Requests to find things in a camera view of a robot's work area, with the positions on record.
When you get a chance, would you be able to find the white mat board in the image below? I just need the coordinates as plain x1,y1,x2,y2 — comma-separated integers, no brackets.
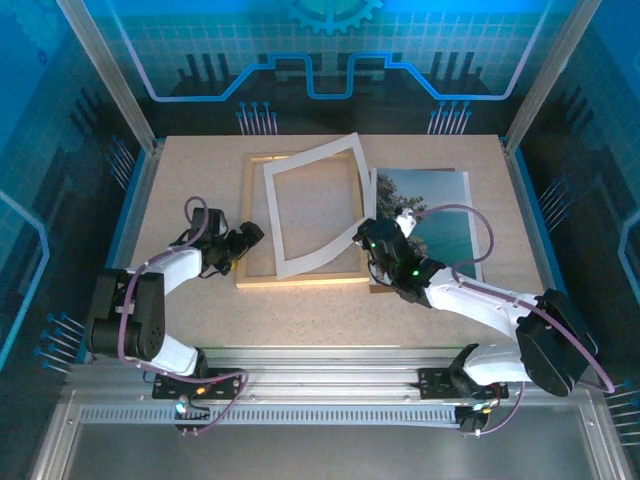
262,131,374,281

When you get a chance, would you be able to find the brown backing board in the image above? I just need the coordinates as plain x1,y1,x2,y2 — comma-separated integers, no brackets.
367,166,485,294

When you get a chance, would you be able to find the sea and trees photo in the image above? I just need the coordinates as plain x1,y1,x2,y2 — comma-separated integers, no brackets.
369,167,485,284

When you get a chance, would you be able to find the light wooden picture frame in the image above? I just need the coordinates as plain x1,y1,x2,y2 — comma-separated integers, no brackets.
235,152,370,290

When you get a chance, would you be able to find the black controller module with LED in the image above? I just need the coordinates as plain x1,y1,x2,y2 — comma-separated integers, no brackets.
172,393,212,437
454,402,497,437

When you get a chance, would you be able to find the grey metal tray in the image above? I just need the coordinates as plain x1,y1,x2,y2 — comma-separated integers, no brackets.
29,389,632,480

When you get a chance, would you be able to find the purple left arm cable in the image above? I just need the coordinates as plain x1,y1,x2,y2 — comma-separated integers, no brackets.
115,195,251,437

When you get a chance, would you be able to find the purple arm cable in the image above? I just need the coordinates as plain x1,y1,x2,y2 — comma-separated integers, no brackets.
115,195,251,437
410,204,617,437

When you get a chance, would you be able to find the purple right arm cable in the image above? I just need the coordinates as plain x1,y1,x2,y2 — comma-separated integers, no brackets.
410,204,617,437

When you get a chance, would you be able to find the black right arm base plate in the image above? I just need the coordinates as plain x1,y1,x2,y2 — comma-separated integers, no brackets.
417,367,510,401

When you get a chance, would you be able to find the aluminium cross rail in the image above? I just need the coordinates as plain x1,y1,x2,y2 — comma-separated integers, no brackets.
64,347,601,396

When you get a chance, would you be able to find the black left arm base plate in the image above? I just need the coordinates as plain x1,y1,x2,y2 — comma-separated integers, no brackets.
151,367,245,401

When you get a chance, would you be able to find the slotted grey cable duct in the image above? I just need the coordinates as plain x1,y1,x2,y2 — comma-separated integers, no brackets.
79,405,461,426

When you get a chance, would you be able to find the aluminium corner post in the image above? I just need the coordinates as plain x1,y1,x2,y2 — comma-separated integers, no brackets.
502,0,604,151
57,0,161,151

